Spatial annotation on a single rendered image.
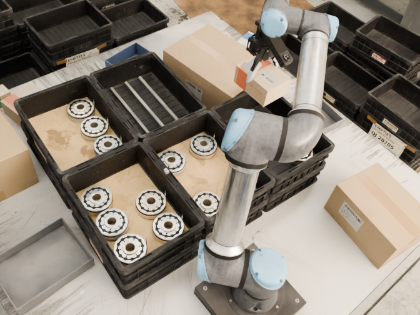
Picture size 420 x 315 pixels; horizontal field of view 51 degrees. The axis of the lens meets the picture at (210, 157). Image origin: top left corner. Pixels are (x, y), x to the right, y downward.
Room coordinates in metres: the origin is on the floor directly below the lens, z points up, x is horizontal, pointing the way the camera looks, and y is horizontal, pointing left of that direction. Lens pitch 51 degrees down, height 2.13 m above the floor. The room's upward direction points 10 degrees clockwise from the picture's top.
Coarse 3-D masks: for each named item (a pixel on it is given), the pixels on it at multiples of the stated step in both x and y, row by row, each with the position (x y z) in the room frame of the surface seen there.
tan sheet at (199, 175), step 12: (204, 132) 1.17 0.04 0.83; (180, 144) 1.09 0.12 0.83; (192, 156) 1.04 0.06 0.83; (216, 156) 1.06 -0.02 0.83; (192, 168) 0.98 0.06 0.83; (204, 168) 0.99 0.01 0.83; (216, 168) 1.00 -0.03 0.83; (180, 180) 0.92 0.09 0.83; (192, 180) 0.93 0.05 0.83; (204, 180) 0.94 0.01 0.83; (216, 180) 0.95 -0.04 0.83; (192, 192) 0.88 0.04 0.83; (216, 192) 0.89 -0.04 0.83
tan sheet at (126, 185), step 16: (112, 176) 0.89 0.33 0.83; (128, 176) 0.90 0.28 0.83; (144, 176) 0.91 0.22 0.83; (80, 192) 0.80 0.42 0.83; (112, 192) 0.82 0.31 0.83; (128, 192) 0.83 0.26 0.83; (112, 208) 0.76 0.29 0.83; (128, 208) 0.77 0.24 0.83; (112, 224) 0.70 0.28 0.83; (144, 224) 0.72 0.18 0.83; (144, 240) 0.66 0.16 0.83
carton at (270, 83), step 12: (240, 72) 1.23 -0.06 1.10; (264, 72) 1.23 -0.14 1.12; (276, 72) 1.24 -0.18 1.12; (240, 84) 1.22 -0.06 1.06; (252, 84) 1.19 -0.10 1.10; (264, 84) 1.17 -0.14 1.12; (276, 84) 1.18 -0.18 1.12; (288, 84) 1.22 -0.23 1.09; (252, 96) 1.18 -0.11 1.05; (264, 96) 1.14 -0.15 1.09; (276, 96) 1.18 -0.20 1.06
